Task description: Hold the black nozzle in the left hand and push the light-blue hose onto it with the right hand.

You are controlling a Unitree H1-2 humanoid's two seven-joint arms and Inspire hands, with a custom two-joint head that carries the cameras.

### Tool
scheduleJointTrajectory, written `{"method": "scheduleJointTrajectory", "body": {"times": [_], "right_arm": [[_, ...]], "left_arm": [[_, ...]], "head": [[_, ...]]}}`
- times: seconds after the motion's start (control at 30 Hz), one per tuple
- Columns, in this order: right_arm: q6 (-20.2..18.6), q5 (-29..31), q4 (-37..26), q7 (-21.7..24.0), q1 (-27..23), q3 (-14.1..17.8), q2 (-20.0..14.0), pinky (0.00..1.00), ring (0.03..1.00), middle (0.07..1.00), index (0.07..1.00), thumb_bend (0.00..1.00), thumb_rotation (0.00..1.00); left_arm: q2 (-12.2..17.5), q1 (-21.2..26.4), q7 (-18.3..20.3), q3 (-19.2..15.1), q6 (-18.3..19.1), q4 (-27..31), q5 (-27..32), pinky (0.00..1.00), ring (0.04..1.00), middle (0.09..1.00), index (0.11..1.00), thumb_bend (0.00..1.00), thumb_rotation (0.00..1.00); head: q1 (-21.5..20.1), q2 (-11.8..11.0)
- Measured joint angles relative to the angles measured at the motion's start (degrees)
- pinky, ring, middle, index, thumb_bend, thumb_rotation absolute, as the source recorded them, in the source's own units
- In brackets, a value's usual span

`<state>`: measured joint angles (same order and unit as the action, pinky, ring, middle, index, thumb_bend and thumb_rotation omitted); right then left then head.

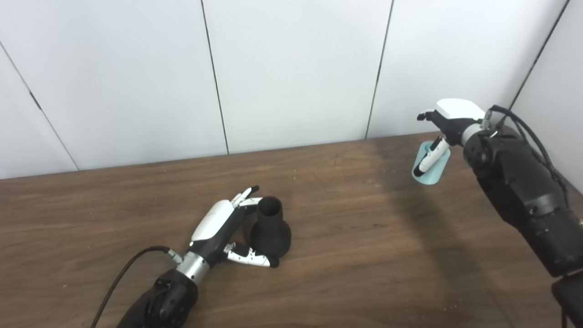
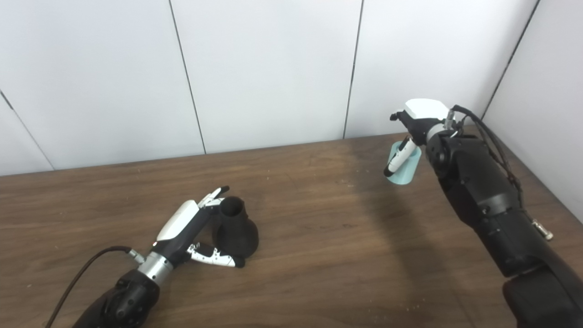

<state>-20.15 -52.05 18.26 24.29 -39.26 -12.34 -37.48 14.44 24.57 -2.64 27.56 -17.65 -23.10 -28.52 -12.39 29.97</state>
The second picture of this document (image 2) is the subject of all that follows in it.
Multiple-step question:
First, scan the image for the black funnel-shaped nozzle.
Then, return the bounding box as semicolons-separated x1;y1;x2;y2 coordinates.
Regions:
211;196;260;258

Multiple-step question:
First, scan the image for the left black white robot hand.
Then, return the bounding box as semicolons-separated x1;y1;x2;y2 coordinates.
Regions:
153;186;245;268

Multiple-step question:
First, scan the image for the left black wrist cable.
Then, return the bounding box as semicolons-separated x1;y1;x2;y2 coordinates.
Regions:
44;246;146;328

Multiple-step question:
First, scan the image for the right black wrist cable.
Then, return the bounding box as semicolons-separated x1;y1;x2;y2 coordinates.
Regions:
447;104;554;241

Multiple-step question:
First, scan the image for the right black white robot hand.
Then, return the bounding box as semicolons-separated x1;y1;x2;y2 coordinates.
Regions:
384;99;451;177

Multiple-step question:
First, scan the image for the light-blue short hose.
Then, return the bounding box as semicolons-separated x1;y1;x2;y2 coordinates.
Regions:
386;141;422;185

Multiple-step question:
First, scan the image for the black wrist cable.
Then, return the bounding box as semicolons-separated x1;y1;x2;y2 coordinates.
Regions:
44;246;146;328
447;104;554;241

